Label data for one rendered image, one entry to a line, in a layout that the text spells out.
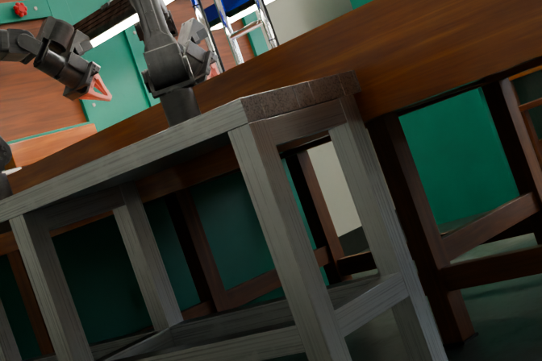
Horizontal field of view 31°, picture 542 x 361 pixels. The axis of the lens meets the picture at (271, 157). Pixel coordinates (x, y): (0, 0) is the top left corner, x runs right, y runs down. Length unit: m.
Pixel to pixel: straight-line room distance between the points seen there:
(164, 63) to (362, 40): 0.37
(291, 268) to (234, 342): 0.19
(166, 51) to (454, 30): 0.54
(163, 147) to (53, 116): 1.41
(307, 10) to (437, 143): 1.05
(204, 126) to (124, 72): 1.66
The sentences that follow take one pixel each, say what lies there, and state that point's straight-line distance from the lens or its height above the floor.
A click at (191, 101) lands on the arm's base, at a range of 1.80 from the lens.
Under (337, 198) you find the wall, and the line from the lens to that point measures 5.20.
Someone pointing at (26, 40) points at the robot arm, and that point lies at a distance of 2.33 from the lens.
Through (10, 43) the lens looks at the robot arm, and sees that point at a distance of 2.33.
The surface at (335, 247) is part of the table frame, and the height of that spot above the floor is 0.23.
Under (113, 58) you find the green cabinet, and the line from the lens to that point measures 3.17.
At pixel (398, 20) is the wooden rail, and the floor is 0.72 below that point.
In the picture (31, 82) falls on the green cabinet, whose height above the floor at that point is 1.03.
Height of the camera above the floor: 0.55
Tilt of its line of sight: 1 degrees up
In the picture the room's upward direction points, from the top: 20 degrees counter-clockwise
